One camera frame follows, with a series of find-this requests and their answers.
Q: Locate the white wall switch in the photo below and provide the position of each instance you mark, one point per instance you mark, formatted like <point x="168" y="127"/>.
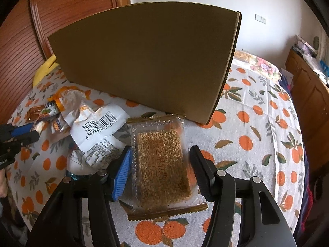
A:
<point x="260" y="18"/>

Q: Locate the brown snack packet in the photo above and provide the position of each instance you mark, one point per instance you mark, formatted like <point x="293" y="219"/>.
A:
<point x="34" y="112"/>

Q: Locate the orange white packet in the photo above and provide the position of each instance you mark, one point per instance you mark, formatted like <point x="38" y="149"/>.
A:
<point x="72" y="99"/>

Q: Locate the wooden cabinet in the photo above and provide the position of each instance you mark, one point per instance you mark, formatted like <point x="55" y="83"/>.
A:
<point x="308" y="95"/>

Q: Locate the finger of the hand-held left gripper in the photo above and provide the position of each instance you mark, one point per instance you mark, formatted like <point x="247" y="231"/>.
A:
<point x="28" y="137"/>
<point x="23" y="130"/>

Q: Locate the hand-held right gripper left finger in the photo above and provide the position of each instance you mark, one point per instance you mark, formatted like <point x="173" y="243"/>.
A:
<point x="121" y="175"/>

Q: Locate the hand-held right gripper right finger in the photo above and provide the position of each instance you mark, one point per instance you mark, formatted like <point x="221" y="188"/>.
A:
<point x="203" y="177"/>

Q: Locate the teal snack packet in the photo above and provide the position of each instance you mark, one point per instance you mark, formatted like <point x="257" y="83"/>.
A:
<point x="77" y="178"/>

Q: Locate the pile of small packages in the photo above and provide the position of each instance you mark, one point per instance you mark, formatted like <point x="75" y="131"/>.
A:
<point x="305" y="49"/>

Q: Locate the white blue snack pouch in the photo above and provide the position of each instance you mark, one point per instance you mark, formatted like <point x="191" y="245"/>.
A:
<point x="50" y="110"/>

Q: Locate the clear grain bar packet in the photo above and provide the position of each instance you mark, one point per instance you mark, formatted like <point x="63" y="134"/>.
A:
<point x="159" y="164"/>

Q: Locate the wooden louvered door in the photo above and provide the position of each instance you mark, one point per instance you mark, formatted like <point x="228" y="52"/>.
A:
<point x="64" y="10"/>

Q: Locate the orange print bedsheet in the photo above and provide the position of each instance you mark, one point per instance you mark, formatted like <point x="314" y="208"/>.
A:
<point x="252" y="139"/>

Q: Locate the white barcode snack pouch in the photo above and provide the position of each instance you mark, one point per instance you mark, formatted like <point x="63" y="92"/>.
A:
<point x="100" y="126"/>

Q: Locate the small orange blue packet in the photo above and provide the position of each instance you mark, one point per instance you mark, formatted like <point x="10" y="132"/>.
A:
<point x="57" y="126"/>

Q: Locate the brown cardboard box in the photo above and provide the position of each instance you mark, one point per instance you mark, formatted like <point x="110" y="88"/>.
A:
<point x="144" y="56"/>

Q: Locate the yellow pillow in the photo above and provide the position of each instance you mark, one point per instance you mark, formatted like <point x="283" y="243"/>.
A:
<point x="45" y="69"/>

